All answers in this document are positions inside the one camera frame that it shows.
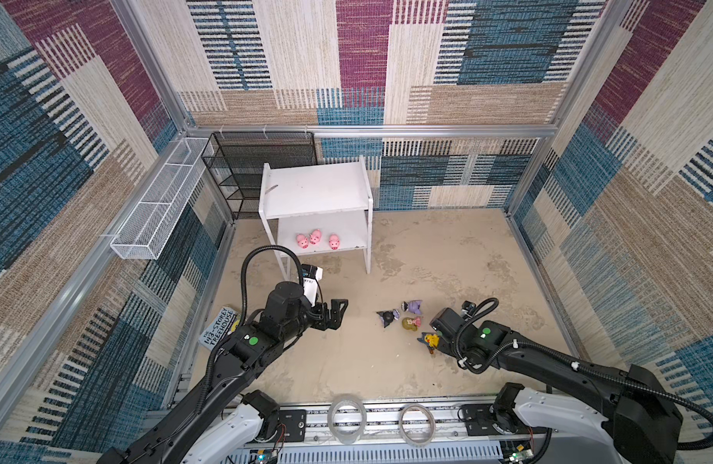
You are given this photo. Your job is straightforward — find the clear tape roll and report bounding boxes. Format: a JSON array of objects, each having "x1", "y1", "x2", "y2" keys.
[
  {"x1": 397, "y1": 403, "x2": 437, "y2": 448},
  {"x1": 327, "y1": 394, "x2": 367, "y2": 445}
]

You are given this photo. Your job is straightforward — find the black wire mesh rack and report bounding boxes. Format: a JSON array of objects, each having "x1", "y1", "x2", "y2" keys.
[{"x1": 202, "y1": 131, "x2": 317, "y2": 220}]

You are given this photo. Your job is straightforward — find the clear tape roll left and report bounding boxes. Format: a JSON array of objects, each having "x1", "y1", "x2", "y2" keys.
[{"x1": 327, "y1": 394, "x2": 367, "y2": 445}]

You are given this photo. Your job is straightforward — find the olive green figure toy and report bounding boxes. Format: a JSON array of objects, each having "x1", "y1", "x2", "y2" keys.
[{"x1": 401, "y1": 317, "x2": 422, "y2": 332}]

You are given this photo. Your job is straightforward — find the white two-tier shelf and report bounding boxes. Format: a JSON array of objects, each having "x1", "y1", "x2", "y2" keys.
[{"x1": 258, "y1": 157, "x2": 374, "y2": 273}]

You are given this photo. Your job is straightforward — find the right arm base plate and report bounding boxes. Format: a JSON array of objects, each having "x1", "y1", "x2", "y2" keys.
[{"x1": 458, "y1": 403, "x2": 546, "y2": 436}]

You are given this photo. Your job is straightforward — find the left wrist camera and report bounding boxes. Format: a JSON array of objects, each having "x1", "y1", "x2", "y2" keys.
[{"x1": 300, "y1": 264, "x2": 324, "y2": 305}]

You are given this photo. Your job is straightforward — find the colourful children's book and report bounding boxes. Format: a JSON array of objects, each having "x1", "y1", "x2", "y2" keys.
[{"x1": 198, "y1": 307, "x2": 240, "y2": 350}]

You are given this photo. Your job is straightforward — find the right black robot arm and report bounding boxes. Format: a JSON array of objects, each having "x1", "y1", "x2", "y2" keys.
[{"x1": 430, "y1": 298, "x2": 713, "y2": 463}]

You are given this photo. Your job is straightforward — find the purple figure toy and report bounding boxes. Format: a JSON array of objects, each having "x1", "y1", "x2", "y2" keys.
[{"x1": 401, "y1": 300, "x2": 422, "y2": 316}]

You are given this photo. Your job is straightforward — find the black purple bat toy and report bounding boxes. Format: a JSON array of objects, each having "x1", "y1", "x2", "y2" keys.
[{"x1": 377, "y1": 309, "x2": 400, "y2": 328}]

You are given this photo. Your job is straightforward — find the white wire mesh basket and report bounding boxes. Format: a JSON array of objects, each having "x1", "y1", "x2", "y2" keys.
[{"x1": 110, "y1": 137, "x2": 208, "y2": 260}]

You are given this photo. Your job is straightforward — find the yellow blue pokemon toy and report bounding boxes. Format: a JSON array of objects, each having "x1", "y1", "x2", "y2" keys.
[{"x1": 418, "y1": 333, "x2": 441, "y2": 356}]

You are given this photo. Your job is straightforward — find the clear tape roll right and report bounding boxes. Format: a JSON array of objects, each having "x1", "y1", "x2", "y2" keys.
[{"x1": 397, "y1": 403, "x2": 437, "y2": 448}]

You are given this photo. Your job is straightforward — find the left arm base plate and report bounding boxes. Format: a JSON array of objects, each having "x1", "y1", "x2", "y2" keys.
[{"x1": 256, "y1": 409, "x2": 307, "y2": 444}]

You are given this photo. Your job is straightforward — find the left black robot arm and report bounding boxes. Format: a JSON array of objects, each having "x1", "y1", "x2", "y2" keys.
[{"x1": 100, "y1": 245, "x2": 349, "y2": 463}]

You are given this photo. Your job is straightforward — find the pink pig toy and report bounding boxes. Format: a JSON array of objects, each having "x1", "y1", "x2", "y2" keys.
[
  {"x1": 329, "y1": 234, "x2": 341, "y2": 251},
  {"x1": 309, "y1": 229, "x2": 323, "y2": 246},
  {"x1": 296, "y1": 234, "x2": 310, "y2": 249}
]

